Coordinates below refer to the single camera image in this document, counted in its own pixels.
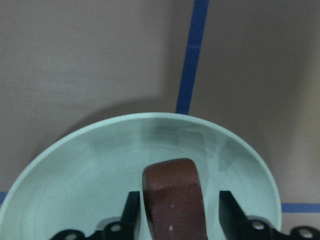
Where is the brown bun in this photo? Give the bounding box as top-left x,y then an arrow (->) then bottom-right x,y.
142,158 -> 208,240

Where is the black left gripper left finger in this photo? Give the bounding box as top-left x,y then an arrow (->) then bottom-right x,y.
102,191 -> 141,240

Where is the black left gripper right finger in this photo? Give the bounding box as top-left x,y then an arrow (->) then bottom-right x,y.
218,190 -> 274,240

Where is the light green plate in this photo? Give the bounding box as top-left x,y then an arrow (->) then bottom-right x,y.
0,112 -> 282,240

